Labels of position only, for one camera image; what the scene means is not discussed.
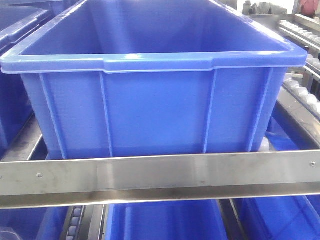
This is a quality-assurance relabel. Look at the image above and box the large blue bin upper shelf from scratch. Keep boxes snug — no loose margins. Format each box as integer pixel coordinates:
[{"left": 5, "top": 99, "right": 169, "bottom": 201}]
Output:
[{"left": 0, "top": 0, "right": 307, "bottom": 160}]

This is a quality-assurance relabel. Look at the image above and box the white roller track right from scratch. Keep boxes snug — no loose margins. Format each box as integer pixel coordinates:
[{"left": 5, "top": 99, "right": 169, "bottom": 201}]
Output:
[{"left": 276, "top": 14, "right": 320, "bottom": 141}]

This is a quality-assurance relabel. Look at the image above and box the blue plastic bin right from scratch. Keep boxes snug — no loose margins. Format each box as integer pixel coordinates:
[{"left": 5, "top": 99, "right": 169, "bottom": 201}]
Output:
[{"left": 234, "top": 195, "right": 320, "bottom": 240}]

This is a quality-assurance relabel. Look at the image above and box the blue plastic bin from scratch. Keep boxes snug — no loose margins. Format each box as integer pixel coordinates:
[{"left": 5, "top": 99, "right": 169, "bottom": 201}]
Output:
[
  {"left": 234, "top": 195, "right": 320, "bottom": 240},
  {"left": 105, "top": 200, "right": 228, "bottom": 240},
  {"left": 0, "top": 207, "right": 69, "bottom": 240}
]

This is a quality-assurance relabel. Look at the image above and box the stainless steel shelf rack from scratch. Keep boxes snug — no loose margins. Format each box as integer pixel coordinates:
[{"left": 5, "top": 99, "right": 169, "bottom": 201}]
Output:
[{"left": 0, "top": 150, "right": 320, "bottom": 209}]

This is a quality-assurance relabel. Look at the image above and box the blue bin far left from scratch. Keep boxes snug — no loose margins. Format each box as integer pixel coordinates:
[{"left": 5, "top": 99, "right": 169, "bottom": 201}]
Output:
[{"left": 0, "top": 1, "right": 87, "bottom": 159}]

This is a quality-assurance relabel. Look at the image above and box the blue plastic bin left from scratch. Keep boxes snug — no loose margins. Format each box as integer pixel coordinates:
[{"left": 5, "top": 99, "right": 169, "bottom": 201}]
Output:
[{"left": 0, "top": 207, "right": 69, "bottom": 240}]

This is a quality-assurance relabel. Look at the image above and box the roller track lower left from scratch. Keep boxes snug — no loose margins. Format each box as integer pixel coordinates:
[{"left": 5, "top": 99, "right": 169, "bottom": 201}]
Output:
[{"left": 60, "top": 205, "right": 109, "bottom": 240}]

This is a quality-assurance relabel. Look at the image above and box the blue plastic bin middle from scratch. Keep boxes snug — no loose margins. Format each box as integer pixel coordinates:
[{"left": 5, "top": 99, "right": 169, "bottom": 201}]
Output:
[{"left": 105, "top": 200, "right": 228, "bottom": 240}]

